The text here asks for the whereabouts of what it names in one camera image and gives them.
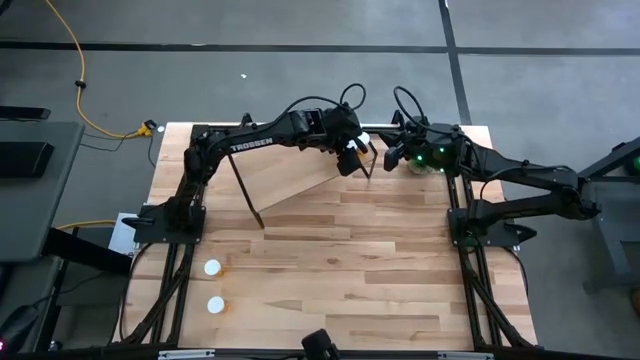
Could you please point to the dark rounded object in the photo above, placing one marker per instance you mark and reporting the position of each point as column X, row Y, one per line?
column 320, row 347

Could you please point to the wooden ramp board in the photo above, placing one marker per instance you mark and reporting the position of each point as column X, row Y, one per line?
column 280, row 175

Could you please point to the silver metal bracket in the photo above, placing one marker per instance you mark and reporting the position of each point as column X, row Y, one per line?
column 465, row 356
column 186, row 355

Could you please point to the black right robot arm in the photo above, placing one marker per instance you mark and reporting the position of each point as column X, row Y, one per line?
column 525, row 177

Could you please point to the black metal table frame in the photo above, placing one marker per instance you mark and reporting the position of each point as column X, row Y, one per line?
column 452, row 197

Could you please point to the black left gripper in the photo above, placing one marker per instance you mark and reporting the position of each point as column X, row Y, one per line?
column 342, row 127

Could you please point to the white paper sheet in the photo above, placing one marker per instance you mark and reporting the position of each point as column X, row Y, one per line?
column 122, row 240

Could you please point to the green potted plant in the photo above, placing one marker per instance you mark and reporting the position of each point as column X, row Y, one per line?
column 421, row 170

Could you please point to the dark grey cart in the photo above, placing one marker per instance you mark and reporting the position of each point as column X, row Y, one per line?
column 615, row 235

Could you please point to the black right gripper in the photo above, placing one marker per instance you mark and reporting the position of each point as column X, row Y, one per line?
column 430, row 142

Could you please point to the black desk leg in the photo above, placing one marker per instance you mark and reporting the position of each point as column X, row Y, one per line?
column 85, row 252

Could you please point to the flat black bar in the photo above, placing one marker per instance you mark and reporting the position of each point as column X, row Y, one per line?
column 25, row 113

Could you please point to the grey desk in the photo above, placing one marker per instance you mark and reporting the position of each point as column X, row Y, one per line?
column 30, row 215

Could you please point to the black rectangular pad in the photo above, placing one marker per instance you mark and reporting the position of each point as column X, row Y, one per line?
column 25, row 159

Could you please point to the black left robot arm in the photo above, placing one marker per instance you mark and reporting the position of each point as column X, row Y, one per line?
column 250, row 142

